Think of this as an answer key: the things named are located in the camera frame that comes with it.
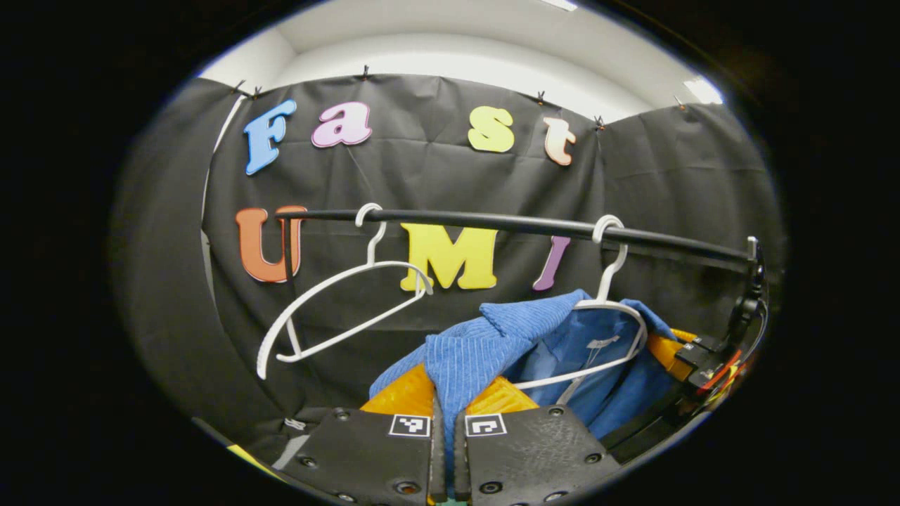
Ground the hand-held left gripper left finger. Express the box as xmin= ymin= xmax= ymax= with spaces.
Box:
xmin=226 ymin=362 xmax=449 ymax=506

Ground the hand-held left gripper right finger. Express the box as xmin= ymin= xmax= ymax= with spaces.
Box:
xmin=452 ymin=375 xmax=623 ymax=506

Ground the blue corduroy shirt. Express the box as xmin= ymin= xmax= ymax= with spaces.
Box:
xmin=369 ymin=288 xmax=686 ymax=503

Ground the white plastic hanger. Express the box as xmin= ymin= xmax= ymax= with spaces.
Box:
xmin=515 ymin=214 xmax=649 ymax=391
xmin=255 ymin=202 xmax=435 ymax=380

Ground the black clothes rack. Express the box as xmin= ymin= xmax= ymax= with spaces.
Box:
xmin=278 ymin=207 xmax=757 ymax=282

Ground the black backdrop cloth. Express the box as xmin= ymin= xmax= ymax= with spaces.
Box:
xmin=109 ymin=70 xmax=785 ymax=465

